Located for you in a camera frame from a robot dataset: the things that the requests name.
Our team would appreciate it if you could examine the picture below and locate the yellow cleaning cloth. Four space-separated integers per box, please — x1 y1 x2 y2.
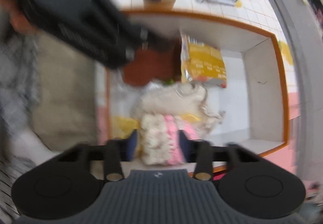
109 114 201 139

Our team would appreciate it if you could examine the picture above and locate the pink white fluffy scrunchie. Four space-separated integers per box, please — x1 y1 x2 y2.
140 114 200 165

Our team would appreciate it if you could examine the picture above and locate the brown flower-shaped sponge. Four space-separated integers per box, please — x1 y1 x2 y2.
123 45 181 87

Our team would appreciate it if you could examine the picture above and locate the yellow snack packet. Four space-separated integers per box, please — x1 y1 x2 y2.
181 32 227 88

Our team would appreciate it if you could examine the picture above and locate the crocheted orange and strawberry toy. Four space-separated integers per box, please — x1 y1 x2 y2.
163 79 176 86

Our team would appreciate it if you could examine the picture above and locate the orange cardboard box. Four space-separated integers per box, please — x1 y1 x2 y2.
106 9 289 156

